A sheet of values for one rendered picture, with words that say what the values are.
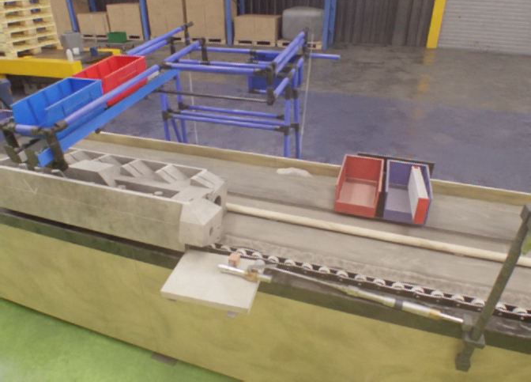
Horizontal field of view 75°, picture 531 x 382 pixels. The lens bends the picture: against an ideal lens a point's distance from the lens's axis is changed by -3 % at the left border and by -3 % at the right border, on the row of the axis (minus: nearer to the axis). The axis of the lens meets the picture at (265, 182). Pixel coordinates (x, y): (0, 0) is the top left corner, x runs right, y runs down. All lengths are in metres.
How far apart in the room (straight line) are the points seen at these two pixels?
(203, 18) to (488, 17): 7.55
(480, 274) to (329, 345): 0.62
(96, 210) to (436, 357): 1.34
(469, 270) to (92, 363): 1.81
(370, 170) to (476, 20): 9.73
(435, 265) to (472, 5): 10.19
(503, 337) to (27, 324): 2.30
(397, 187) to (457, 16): 9.62
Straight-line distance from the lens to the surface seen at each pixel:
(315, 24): 10.04
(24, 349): 2.41
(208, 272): 1.29
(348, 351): 1.48
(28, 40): 7.26
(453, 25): 11.36
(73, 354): 2.26
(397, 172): 1.90
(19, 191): 1.82
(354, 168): 1.89
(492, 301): 1.20
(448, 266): 1.53
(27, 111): 1.55
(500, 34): 11.59
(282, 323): 1.44
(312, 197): 1.76
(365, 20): 11.32
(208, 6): 10.92
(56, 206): 1.68
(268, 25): 10.31
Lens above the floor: 1.69
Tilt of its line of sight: 30 degrees down
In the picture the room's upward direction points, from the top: straight up
